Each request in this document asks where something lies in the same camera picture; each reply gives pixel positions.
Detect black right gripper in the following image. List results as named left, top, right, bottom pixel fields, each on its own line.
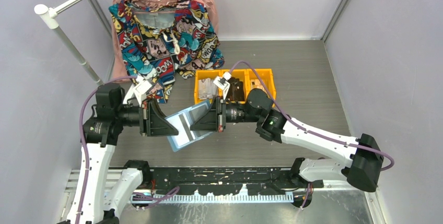
left=190, top=96, right=261, bottom=133

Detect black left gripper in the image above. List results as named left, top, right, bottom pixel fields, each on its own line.
left=116, top=97, right=180, bottom=135

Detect grey credit card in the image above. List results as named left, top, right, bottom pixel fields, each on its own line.
left=189, top=103, right=208, bottom=123

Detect white magnetic stripe card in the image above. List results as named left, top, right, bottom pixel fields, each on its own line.
left=167, top=113, right=204, bottom=152

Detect blue leather card holder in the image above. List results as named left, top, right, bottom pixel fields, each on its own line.
left=166, top=100, right=213, bottom=152

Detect yellow three-compartment bin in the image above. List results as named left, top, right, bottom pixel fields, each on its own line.
left=194, top=68, right=276, bottom=104

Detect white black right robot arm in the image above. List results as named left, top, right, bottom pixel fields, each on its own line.
left=190, top=89, right=384, bottom=192

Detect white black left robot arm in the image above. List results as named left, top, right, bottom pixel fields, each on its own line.
left=63, top=82, right=179, bottom=223

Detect silver cards stack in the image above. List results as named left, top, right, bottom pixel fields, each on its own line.
left=197, top=78, right=218, bottom=100

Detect black cards stack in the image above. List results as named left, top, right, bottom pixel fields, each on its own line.
left=226, top=77, right=245, bottom=101

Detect orange cards stack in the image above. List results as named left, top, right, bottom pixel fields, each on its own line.
left=250, top=79, right=266, bottom=92

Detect colourful comic print shorts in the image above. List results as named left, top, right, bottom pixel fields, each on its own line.
left=109, top=0, right=225, bottom=103

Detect white metal clothes rack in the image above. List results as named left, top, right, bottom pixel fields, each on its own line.
left=34, top=0, right=111, bottom=86

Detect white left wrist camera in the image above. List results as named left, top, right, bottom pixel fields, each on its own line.
left=132, top=75, right=154, bottom=106

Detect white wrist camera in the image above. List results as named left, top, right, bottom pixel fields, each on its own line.
left=132, top=75, right=154, bottom=106
left=213, top=72, right=232, bottom=100

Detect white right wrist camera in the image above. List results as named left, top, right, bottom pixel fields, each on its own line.
left=213, top=72, right=232, bottom=100

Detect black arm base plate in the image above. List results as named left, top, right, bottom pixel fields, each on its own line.
left=137, top=167, right=308, bottom=196

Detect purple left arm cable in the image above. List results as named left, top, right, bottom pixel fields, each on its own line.
left=74, top=75, right=181, bottom=224

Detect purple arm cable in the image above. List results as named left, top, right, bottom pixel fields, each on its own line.
left=229, top=60, right=395, bottom=210
left=74, top=75, right=181, bottom=224

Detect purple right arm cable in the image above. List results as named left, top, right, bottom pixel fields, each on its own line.
left=229, top=60, right=395, bottom=210

